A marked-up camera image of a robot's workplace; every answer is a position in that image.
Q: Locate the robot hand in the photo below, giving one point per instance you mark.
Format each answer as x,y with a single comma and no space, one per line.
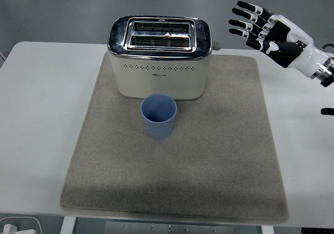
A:
284,49

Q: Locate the blue ribbed plastic cup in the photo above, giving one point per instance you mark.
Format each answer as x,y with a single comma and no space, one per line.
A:
159,129

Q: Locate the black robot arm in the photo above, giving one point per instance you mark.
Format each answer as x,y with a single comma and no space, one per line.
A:
327,73

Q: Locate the cream and chrome toaster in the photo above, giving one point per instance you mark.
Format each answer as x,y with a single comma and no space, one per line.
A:
159,75

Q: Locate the beige fabric table mat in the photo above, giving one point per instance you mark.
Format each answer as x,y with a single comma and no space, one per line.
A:
169,166

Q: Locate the white table leg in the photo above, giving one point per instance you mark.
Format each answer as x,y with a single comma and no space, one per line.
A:
267,230
68,226

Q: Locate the black object below table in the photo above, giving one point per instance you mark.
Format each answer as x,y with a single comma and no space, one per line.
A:
317,231

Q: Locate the grey metal plate with screws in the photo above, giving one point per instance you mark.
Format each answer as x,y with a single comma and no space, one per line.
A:
169,228

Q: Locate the grey bin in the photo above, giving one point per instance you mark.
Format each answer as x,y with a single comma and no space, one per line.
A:
36,224

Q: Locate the white block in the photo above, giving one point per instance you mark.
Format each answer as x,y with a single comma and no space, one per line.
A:
10,229

